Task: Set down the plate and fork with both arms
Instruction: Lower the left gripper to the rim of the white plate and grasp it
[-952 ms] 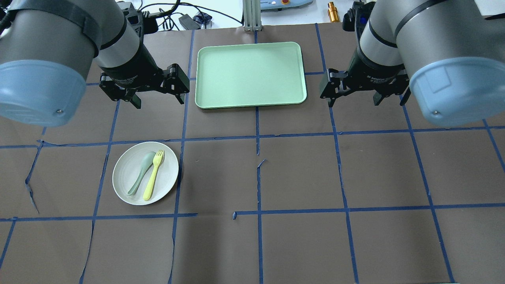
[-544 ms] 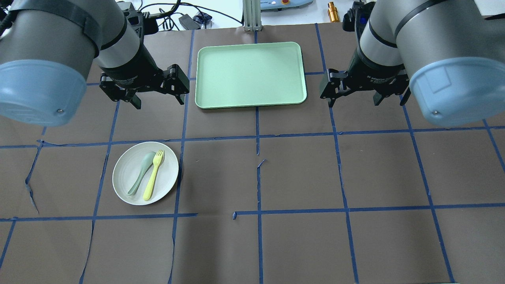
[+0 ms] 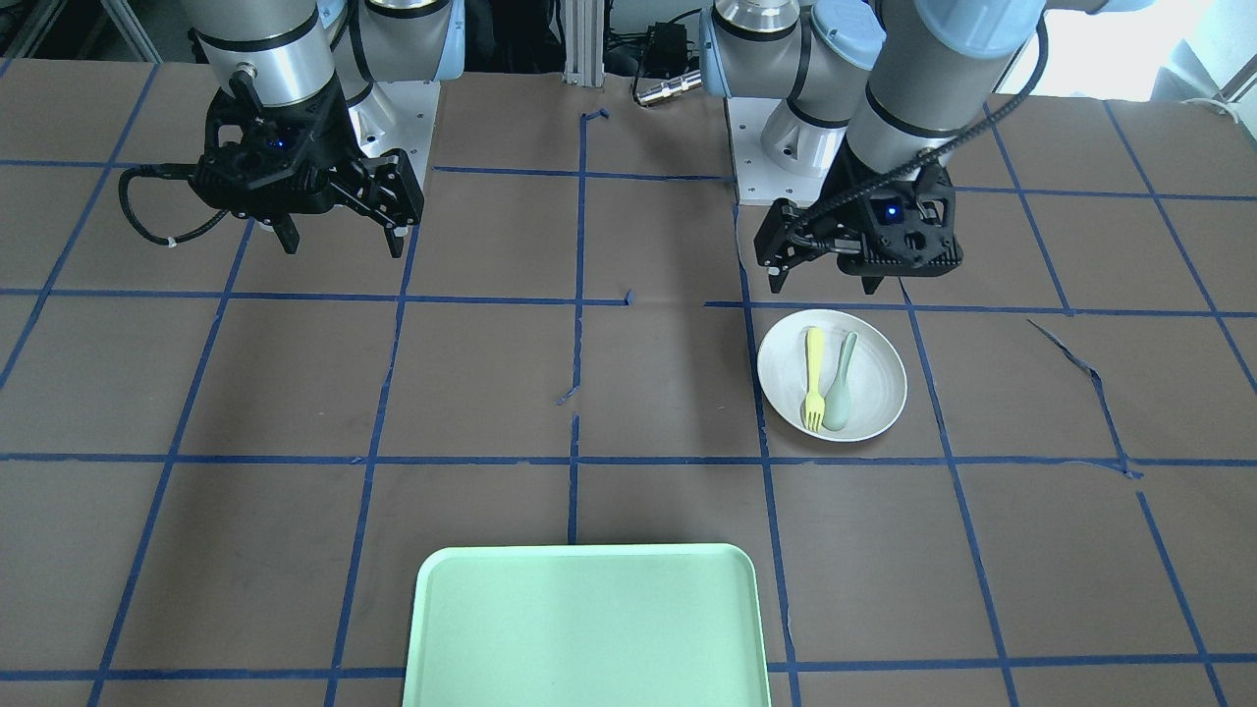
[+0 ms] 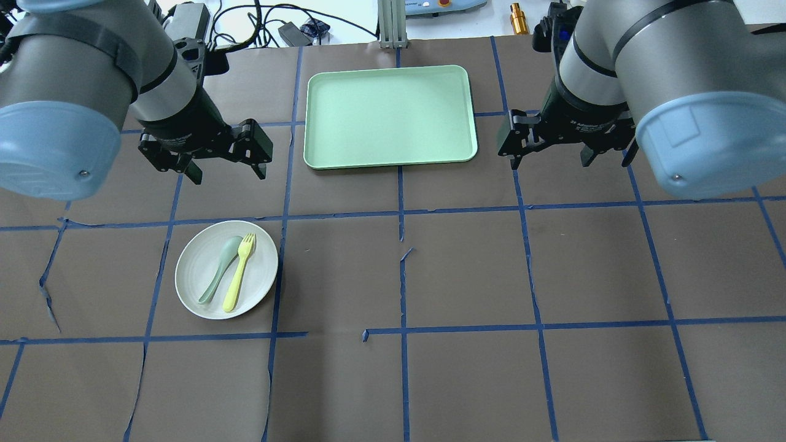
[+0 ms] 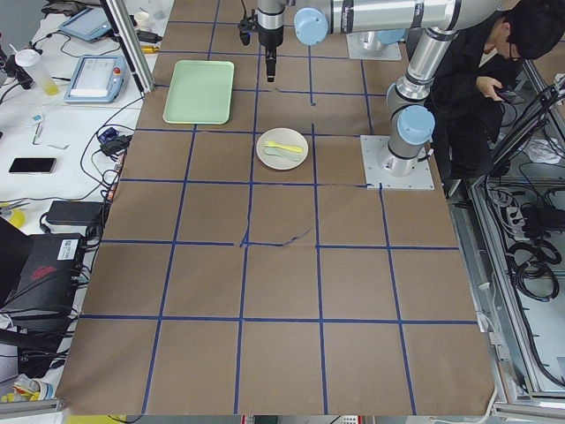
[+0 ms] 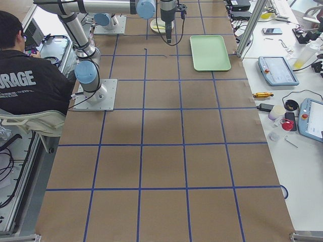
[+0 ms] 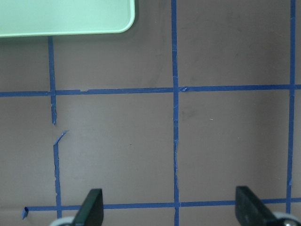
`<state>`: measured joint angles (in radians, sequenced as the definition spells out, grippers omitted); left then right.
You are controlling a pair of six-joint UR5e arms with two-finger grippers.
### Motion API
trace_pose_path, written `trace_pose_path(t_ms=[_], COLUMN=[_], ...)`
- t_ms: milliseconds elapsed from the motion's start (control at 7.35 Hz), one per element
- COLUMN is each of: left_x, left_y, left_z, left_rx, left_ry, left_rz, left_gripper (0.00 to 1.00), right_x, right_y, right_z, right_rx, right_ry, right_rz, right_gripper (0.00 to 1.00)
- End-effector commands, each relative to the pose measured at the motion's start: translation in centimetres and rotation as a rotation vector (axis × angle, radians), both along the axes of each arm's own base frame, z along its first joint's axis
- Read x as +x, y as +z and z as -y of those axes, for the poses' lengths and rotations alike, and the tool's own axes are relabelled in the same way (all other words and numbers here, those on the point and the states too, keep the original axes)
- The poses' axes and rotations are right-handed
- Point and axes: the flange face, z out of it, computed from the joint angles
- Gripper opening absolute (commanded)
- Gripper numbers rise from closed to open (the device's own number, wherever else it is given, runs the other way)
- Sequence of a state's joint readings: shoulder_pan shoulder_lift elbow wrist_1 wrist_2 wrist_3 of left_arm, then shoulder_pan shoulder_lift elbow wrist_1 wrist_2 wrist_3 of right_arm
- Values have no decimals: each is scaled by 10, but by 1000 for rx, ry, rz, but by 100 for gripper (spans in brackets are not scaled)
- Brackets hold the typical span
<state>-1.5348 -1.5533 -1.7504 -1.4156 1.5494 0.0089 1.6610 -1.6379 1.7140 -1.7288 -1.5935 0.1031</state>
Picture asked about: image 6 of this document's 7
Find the white round bowl plate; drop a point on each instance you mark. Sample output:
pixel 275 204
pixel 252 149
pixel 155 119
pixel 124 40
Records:
pixel 157 22

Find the white office chair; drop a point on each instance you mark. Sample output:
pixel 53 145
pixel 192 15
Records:
pixel 45 124

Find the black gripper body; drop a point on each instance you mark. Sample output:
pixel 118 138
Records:
pixel 166 15

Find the blue teach pendant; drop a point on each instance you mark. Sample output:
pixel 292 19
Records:
pixel 310 119
pixel 277 71

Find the gold metal tool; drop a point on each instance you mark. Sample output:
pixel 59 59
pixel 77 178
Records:
pixel 263 95

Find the smartphone on white table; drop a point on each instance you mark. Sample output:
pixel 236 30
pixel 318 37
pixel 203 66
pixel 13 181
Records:
pixel 272 31

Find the yellow liquid squeeze bottle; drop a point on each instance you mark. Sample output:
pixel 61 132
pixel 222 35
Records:
pixel 310 49

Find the blue teach pendant far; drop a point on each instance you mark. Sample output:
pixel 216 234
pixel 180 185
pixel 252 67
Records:
pixel 277 71

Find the white paper cup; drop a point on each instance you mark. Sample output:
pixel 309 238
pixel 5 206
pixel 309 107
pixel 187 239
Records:
pixel 276 112

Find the red round tape dispenser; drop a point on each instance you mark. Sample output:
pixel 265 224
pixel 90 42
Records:
pixel 286 124

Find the person in black jacket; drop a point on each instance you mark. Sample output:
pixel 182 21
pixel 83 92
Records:
pixel 29 83

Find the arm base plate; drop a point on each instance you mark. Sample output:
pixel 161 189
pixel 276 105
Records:
pixel 106 24
pixel 103 99

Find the blue teach pendant near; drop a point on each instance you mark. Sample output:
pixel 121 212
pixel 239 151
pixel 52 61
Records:
pixel 310 119

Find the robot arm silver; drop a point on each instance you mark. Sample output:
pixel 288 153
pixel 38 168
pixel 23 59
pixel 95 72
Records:
pixel 87 72
pixel 144 9

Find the aluminium frame post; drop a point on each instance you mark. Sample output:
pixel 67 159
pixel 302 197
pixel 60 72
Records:
pixel 258 9

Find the black phone on desk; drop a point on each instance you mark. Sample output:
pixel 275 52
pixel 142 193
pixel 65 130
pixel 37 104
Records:
pixel 291 117

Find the light green serving tray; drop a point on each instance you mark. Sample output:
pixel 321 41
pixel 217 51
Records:
pixel 209 53

